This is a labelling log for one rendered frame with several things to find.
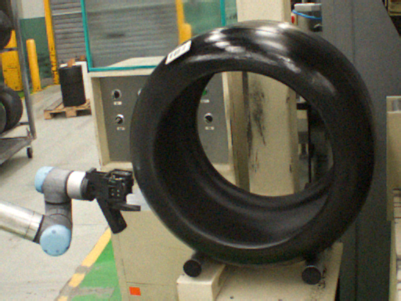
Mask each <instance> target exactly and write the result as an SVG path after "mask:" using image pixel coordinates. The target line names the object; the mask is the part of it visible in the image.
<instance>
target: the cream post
mask: <svg viewBox="0 0 401 301"><path fill-rule="evenodd" d="M237 15H238V22H241V21H245V20H279V21H283V22H288V23H291V0H237ZM242 79H243V91H244V112H245V118H246V134H247V155H248V166H249V177H250V188H251V193H253V194H262V193H275V194H293V193H296V192H299V191H300V185H299V180H300V168H299V153H298V121H297V104H296V92H295V91H294V90H293V89H291V88H290V87H288V86H286V85H285V84H283V83H281V82H278V81H277V80H275V79H273V78H270V77H267V76H265V75H261V74H256V73H251V72H245V71H242Z"/></svg>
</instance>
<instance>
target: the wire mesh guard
mask: <svg viewBox="0 0 401 301"><path fill-rule="evenodd" d="M393 201H394V202H393V210H394V220H392V233H391V256H390V278H389V297H388V301H401V197H400V189H399V187H393Z"/></svg>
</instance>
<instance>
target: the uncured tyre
mask: <svg viewBox="0 0 401 301"><path fill-rule="evenodd" d="M190 41H191V44H190V50H189V51H187V52H186V53H183V54H182V55H181V56H179V57H178V58H176V59H174V60H173V61H172V62H170V63H168V64H166V61H167V58H168V55H169V54H170V53H172V52H174V51H176V50H177V49H178V48H180V47H182V46H183V45H185V44H186V43H187V42H190ZM170 53H169V54H168V55H167V56H166V57H165V58H164V59H163V60H162V61H161V62H160V63H159V64H158V65H157V66H156V67H155V68H154V70H153V71H152V73H151V74H150V76H149V77H148V79H147V80H146V82H145V84H144V86H143V88H142V89H141V91H140V93H139V96H138V98H137V101H136V102H135V106H134V109H133V112H132V118H131V122H130V129H129V146H130V153H131V159H132V167H133V171H134V173H135V178H136V181H137V183H138V185H139V189H140V191H141V193H142V195H143V197H144V199H145V201H146V203H147V204H148V205H149V206H150V208H151V210H152V211H153V213H154V215H155V216H156V217H157V218H158V219H159V220H160V222H161V223H162V224H163V225H164V226H165V228H166V229H167V230H168V231H169V232H170V233H171V234H173V235H174V236H175V237H176V238H177V239H178V240H180V241H181V242H182V243H184V244H185V245H186V246H188V247H189V248H191V249H192V250H194V251H195V252H198V253H200V254H201V255H202V256H206V257H208V258H209V259H213V260H214V261H217V262H219V263H223V264H229V265H232V266H236V267H243V268H251V269H272V268H278V267H286V266H290V265H293V264H296V263H300V262H302V261H305V260H307V259H310V258H311V257H313V256H315V255H317V254H319V253H320V252H322V251H323V250H325V249H326V248H328V247H329V246H331V245H332V244H334V243H335V242H336V241H337V240H338V239H339V238H340V237H341V236H342V235H343V234H344V233H345V232H346V231H347V229H349V228H350V227H351V225H352V224H353V223H354V222H355V220H356V219H357V217H358V216H359V214H360V213H361V211H362V210H363V207H364V205H365V204H366V202H367V199H368V197H369V195H370V192H371V189H372V186H373V183H374V177H375V172H376V165H377V122H376V117H375V109H374V104H373V101H372V99H371V96H370V93H369V91H368V89H367V87H366V85H365V83H364V81H363V79H362V78H361V76H360V74H359V72H358V71H357V69H355V67H354V66H353V65H352V62H351V61H349V60H348V58H347V57H346V56H345V55H344V54H343V53H342V52H340V51H339V50H338V49H337V48H336V47H334V46H333V45H332V44H331V43H329V42H328V41H327V40H325V39H323V38H321V37H320V36H319V35H317V34H315V33H313V32H311V31H309V30H307V29H305V28H303V27H299V26H296V25H293V24H291V23H288V22H283V21H279V20H245V21H241V22H237V23H234V24H229V25H226V26H223V27H219V28H216V29H213V30H210V31H206V32H204V33H201V34H199V35H196V36H194V37H192V38H190V39H188V40H187V41H185V42H184V43H182V44H181V45H179V46H177V47H176V48H175V49H173V50H172V51H171V52H170ZM227 71H245V72H251V73H256V74H261V75H265V76H267V77H270V78H273V79H275V80H277V81H278V82H281V83H283V84H285V85H286V86H288V87H290V88H291V89H293V90H294V91H295V92H296V93H298V94H299V95H300V96H301V97H302V98H303V99H304V100H306V101H307V103H308V104H309V105H310V106H311V107H312V108H313V110H314V111H315V112H316V113H317V114H318V117H319V119H320V120H321V122H322V124H323V127H324V128H325V130H326V132H327V135H328V138H329V140H330V143H331V149H332V154H333V159H334V164H333V165H332V166H331V168H330V169H329V170H328V172H327V173H326V174H325V175H324V176H323V177H322V178H321V179H320V180H318V181H317V182H316V183H314V184H313V185H312V186H310V187H308V188H306V189H304V190H301V191H299V192H296V193H293V194H288V195H281V196H269V195H262V194H260V195H258V194H253V193H250V192H248V191H245V190H243V189H241V188H239V187H237V186H235V185H234V184H232V183H231V182H230V181H228V180H227V179H226V178H225V177H223V176H222V175H221V174H220V173H219V172H218V171H217V169H216V168H215V167H214V166H213V164H212V163H211V162H210V160H209V159H208V156H207V155H206V154H205V152H204V150H203V148H202V146H201V142H200V138H199V135H198V129H197V112H198V107H199V102H200V100H201V96H202V93H203V91H204V90H205V89H206V87H207V85H208V83H209V82H210V81H211V79H212V78H213V77H214V76H215V74H217V73H222V72H227Z"/></svg>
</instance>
